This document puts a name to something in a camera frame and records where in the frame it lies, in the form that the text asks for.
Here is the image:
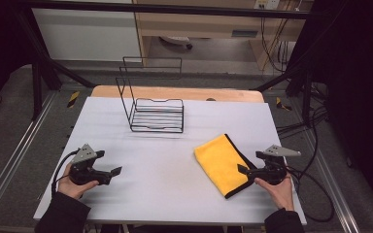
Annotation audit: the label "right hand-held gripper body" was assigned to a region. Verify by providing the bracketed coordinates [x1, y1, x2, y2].
[246, 144, 302, 186]

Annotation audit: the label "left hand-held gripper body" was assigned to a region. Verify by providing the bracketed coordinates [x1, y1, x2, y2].
[69, 143, 112, 186]

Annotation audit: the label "yellow cloth with black edge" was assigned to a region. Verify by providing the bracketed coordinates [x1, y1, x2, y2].
[193, 133, 257, 200]

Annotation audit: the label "person's right hand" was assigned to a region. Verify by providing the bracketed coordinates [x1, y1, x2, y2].
[254, 171, 296, 213]

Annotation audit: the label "person's left hand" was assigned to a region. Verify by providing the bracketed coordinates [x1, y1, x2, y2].
[57, 161, 100, 200]

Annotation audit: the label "yellow black tape strip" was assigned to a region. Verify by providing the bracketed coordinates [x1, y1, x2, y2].
[66, 90, 81, 109]
[275, 96, 293, 112]

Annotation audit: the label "wooden table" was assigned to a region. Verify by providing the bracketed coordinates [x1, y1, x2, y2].
[90, 84, 265, 104]

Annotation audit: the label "white cabinet panel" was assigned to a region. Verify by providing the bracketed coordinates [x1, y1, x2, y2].
[31, 7, 143, 63]

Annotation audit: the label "office chair base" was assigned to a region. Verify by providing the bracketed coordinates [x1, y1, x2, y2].
[159, 35, 194, 50]

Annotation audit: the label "light wooden desk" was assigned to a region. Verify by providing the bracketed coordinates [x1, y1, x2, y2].
[132, 0, 307, 71]

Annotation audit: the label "white power strip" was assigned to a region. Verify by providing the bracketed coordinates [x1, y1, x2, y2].
[254, 0, 282, 11]

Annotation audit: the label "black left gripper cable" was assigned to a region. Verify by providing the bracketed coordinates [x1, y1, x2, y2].
[51, 149, 80, 196]

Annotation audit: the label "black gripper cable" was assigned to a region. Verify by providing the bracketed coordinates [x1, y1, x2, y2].
[285, 164, 335, 223]
[51, 149, 80, 196]

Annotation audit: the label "bundle of black floor cables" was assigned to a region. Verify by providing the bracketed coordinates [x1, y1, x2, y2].
[275, 81, 331, 139]

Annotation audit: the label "black wire rack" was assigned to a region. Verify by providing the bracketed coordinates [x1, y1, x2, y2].
[115, 55, 186, 134]

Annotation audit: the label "aluminium rail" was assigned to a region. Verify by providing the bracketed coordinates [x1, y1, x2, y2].
[0, 91, 57, 221]
[303, 128, 361, 233]

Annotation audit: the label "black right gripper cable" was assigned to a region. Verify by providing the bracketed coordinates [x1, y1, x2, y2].
[285, 164, 335, 223]

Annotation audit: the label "hanging desk cables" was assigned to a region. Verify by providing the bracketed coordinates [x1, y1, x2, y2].
[259, 16, 289, 74]

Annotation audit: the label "black metal frame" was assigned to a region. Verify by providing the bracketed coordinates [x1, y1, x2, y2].
[13, 0, 348, 128]

